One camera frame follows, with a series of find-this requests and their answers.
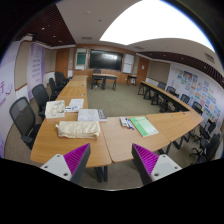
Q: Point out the black office chair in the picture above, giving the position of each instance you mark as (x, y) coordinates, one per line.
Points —
(24, 119)
(41, 97)

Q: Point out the white paper stack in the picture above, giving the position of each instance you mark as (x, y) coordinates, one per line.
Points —
(88, 115)

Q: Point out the marker pens pack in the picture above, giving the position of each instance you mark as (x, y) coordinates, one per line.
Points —
(125, 122)

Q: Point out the dark book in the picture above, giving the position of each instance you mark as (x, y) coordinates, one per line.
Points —
(102, 115)

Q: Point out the near black office chair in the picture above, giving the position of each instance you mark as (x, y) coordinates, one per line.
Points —
(24, 119)

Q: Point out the front teacher desk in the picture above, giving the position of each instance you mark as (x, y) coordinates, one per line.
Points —
(104, 78)

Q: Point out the black chair right near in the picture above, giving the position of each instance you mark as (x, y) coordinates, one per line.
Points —
(207, 149)

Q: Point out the white sheet on table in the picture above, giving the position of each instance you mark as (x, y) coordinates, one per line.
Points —
(76, 103)

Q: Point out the green booklet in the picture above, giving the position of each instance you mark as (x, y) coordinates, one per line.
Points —
(143, 125)

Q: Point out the large black wall screen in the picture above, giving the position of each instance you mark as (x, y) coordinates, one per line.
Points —
(100, 59)

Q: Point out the folded beige towel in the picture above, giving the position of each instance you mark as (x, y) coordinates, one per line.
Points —
(78, 129)

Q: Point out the right wooden table row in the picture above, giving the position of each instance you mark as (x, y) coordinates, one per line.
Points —
(148, 91)

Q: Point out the left wooden table row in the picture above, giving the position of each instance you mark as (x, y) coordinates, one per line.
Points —
(48, 143)

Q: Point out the wooden table row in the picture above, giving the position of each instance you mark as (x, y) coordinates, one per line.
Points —
(148, 91)
(48, 143)

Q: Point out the near wooden table right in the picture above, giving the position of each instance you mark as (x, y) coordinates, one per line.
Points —
(170, 127)

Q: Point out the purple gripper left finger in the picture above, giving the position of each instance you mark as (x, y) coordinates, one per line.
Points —
(69, 166)

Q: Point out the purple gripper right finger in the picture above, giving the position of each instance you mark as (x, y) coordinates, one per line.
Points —
(151, 166)

